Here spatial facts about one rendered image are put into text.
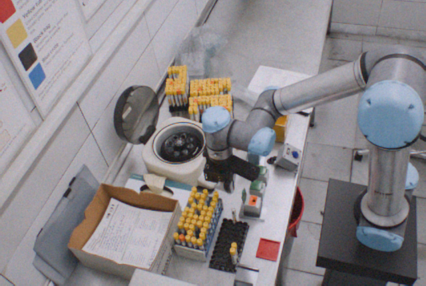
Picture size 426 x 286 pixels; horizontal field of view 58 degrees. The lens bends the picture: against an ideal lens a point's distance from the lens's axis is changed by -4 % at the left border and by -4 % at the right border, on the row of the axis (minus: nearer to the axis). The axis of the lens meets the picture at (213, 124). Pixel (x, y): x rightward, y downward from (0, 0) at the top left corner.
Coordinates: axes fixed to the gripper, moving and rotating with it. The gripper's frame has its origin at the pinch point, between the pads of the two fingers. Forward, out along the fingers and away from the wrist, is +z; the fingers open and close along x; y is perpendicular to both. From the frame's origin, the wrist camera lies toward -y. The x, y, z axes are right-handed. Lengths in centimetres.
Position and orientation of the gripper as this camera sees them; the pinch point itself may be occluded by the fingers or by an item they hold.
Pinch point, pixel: (232, 191)
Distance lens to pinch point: 131.6
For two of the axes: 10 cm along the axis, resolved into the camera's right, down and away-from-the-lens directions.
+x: -2.8, 7.2, -6.3
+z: 1.1, 6.8, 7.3
